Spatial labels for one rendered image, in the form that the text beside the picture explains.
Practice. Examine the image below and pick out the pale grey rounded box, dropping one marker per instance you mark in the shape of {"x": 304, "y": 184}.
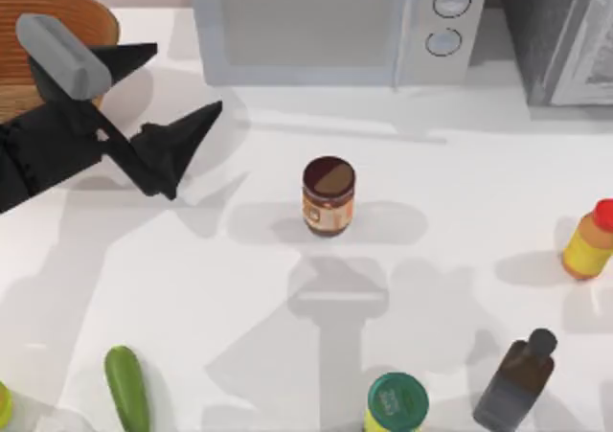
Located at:
{"x": 62, "y": 56}

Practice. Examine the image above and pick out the ribbed wooden basket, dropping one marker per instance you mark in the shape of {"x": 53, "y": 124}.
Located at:
{"x": 72, "y": 6}

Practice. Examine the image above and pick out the brown jar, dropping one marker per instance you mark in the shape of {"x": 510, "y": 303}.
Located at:
{"x": 329, "y": 197}

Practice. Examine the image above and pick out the microwave oven door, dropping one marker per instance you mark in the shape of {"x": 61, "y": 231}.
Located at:
{"x": 306, "y": 25}

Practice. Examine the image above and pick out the pale microwave oven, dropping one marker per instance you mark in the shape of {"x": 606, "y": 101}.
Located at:
{"x": 335, "y": 25}

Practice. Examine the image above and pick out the green cucumber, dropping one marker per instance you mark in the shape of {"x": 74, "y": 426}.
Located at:
{"x": 127, "y": 389}

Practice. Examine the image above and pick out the yellow green round object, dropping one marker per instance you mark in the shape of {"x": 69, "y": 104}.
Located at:
{"x": 5, "y": 403}

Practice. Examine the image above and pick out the microwave knob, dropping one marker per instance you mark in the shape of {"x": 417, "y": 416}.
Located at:
{"x": 444, "y": 42}
{"x": 452, "y": 2}

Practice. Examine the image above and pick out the yellow can with green lid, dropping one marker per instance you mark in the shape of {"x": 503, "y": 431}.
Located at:
{"x": 397, "y": 401}

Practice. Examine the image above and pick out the dark brown bottle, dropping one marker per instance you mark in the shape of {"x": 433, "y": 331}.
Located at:
{"x": 517, "y": 384}

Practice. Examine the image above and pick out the yellow bottle with red cap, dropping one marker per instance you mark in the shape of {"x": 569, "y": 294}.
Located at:
{"x": 589, "y": 245}

